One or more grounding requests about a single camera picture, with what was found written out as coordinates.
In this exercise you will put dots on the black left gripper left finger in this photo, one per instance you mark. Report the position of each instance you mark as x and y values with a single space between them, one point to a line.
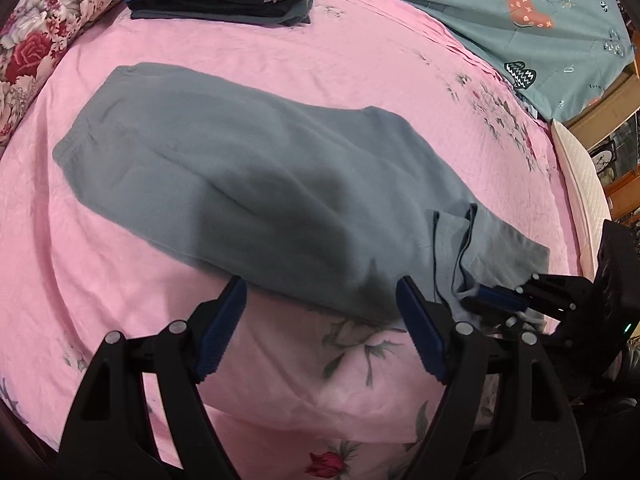
108 433

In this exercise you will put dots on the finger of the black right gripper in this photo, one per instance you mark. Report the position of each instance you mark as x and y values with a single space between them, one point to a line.
502 324
496 300

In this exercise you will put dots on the grey pants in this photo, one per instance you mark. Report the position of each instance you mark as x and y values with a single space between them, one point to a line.
328 207

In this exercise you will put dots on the white quilted mattress edge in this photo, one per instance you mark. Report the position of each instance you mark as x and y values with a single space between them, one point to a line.
588 203

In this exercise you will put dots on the teal patterned quilt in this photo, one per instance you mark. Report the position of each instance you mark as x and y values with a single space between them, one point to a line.
561 55

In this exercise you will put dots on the dark grey folded garment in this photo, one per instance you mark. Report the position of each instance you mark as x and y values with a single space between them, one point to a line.
250 12

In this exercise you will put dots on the red white floral pillow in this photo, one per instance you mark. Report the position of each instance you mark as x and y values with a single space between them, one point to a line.
34 38

